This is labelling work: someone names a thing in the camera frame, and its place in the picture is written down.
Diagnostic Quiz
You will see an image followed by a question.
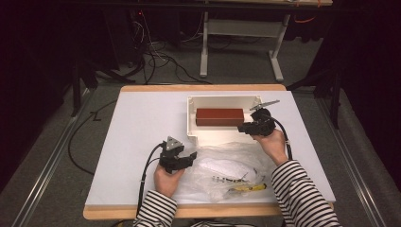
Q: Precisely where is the tangle of cables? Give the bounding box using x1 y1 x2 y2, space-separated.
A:
131 10 213 85

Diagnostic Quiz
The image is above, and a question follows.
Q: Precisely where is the white metal desk frame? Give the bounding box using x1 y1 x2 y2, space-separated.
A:
199 10 291 84

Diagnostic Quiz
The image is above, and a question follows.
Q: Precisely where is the metal floor rail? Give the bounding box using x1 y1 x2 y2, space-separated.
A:
10 88 96 227
315 94 392 227

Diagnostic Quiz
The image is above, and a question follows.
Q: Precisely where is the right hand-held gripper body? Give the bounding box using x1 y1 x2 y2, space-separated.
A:
248 99 281 137

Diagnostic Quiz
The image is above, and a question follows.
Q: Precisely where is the reddish brown box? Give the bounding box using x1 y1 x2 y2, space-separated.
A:
195 108 246 128

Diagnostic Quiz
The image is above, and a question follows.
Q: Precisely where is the orange cable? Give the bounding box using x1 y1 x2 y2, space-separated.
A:
293 14 317 25

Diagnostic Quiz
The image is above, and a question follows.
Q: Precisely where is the person's right hand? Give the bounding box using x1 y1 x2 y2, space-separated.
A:
252 129 288 167

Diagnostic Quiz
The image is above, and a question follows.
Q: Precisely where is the black floor cable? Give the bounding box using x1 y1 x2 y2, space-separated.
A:
67 99 118 176

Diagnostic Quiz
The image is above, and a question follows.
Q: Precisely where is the black metal stand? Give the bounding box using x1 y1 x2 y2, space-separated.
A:
285 67 344 131
70 56 136 118

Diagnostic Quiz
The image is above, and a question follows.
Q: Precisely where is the right hand-held gripper black cable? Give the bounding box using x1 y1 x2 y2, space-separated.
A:
270 116 293 161

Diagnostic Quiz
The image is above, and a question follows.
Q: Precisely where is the person's left hand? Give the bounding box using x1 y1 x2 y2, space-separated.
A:
153 165 187 199

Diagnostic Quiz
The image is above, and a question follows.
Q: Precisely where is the clear plastic bag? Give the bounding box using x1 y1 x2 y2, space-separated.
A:
181 141 279 204

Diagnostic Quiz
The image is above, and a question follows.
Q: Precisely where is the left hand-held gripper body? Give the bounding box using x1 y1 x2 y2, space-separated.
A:
158 135 191 175

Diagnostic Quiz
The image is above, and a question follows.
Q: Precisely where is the white plastic bin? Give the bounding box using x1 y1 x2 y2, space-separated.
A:
186 95 272 148

